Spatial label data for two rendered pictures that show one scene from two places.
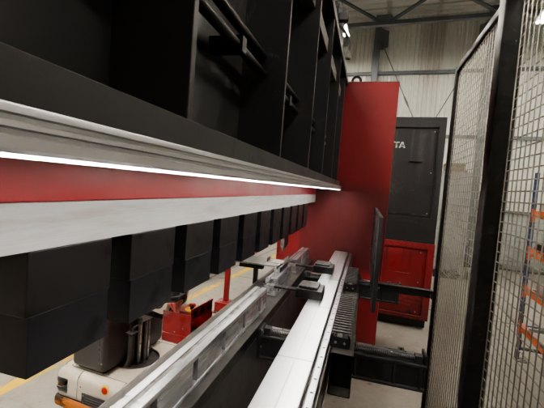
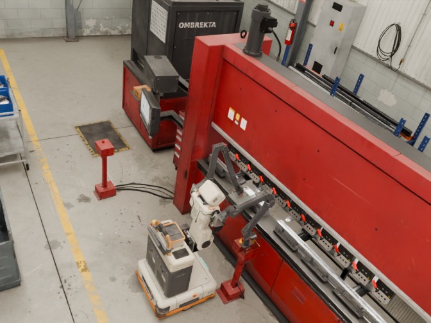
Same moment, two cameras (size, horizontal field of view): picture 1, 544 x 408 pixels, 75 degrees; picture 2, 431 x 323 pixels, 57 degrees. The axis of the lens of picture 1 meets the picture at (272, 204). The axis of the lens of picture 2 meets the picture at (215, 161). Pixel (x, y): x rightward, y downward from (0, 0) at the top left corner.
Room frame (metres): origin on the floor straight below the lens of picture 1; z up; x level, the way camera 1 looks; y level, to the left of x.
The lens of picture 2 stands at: (0.60, 2.92, 3.69)
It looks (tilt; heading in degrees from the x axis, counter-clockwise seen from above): 36 degrees down; 303
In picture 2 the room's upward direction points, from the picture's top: 11 degrees clockwise
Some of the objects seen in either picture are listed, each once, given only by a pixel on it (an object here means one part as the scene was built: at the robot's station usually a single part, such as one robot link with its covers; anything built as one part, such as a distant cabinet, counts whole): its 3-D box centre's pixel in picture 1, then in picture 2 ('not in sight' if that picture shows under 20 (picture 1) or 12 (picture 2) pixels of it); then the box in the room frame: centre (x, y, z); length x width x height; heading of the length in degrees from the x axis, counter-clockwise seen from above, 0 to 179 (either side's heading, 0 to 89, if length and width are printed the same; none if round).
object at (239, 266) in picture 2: not in sight; (238, 270); (1.74, 0.37, 0.39); 0.05 x 0.05 x 0.54; 70
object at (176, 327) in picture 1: (188, 318); (245, 247); (1.74, 0.37, 0.75); 0.20 x 0.16 x 0.18; 160
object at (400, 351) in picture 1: (337, 352); (312, 231); (1.36, -0.30, 0.81); 0.64 x 0.08 x 0.14; 75
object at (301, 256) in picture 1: (299, 259); (222, 168); (2.57, -0.23, 0.92); 0.50 x 0.06 x 0.10; 165
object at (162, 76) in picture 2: not in sight; (157, 100); (3.39, 0.09, 1.53); 0.51 x 0.25 x 0.85; 153
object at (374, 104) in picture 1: (331, 225); (217, 130); (2.93, -0.51, 1.15); 0.85 x 0.25 x 2.30; 75
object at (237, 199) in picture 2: (258, 260); (242, 197); (2.07, 0.05, 1.00); 0.26 x 0.18 x 0.01; 75
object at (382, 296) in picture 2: (50, 295); (385, 289); (0.51, 0.32, 1.26); 0.15 x 0.09 x 0.17; 165
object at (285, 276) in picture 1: (279, 278); (255, 200); (1.98, -0.08, 0.92); 0.39 x 0.06 x 0.10; 165
